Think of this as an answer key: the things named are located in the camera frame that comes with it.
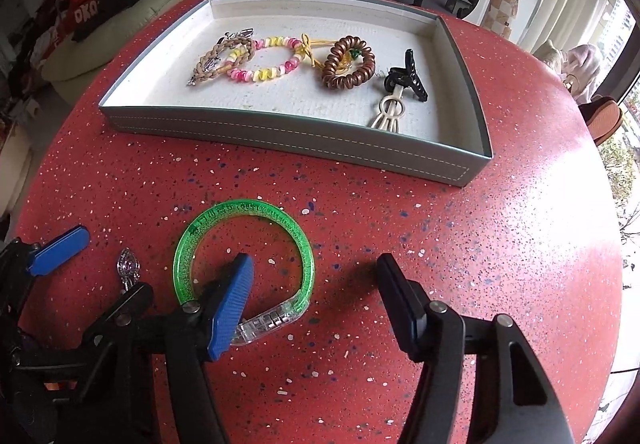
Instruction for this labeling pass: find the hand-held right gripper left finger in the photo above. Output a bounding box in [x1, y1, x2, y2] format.
[85, 252, 256, 444]

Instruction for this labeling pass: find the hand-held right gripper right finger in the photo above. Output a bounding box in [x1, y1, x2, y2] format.
[376, 253, 563, 444]

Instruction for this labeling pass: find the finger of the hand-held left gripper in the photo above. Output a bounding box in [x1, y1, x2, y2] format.
[22, 225, 92, 277]
[82, 281, 155, 350]

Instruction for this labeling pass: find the silver rhinestone brooch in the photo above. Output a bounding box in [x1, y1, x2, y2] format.
[116, 248, 141, 292]

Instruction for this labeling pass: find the green translucent bangle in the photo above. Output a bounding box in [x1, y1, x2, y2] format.
[172, 199, 315, 347]

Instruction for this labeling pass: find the cream hair clip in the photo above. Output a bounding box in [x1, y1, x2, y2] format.
[369, 84, 407, 134]

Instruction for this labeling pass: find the grey jewelry tray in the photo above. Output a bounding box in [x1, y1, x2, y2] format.
[98, 0, 495, 187]

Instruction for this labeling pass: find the silver hair pin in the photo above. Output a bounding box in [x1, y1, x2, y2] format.
[186, 61, 226, 87]

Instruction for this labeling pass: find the black claw hair clip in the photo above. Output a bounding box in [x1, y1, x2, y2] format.
[382, 49, 430, 104]

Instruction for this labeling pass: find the pastel bead bracelet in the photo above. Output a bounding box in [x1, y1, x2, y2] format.
[226, 36, 306, 84]

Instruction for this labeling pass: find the brown spiral hair tie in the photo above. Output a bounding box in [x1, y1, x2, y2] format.
[321, 37, 376, 89]

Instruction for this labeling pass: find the beige braided hair tie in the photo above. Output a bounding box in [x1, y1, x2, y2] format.
[192, 35, 257, 87]

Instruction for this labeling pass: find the brown chair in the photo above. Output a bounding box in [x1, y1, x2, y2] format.
[580, 96, 623, 145]

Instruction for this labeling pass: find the pink fluffy garment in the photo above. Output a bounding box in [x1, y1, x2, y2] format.
[535, 40, 603, 102]

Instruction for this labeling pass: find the yellow cord bracelet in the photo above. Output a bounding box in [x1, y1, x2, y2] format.
[299, 33, 361, 75]

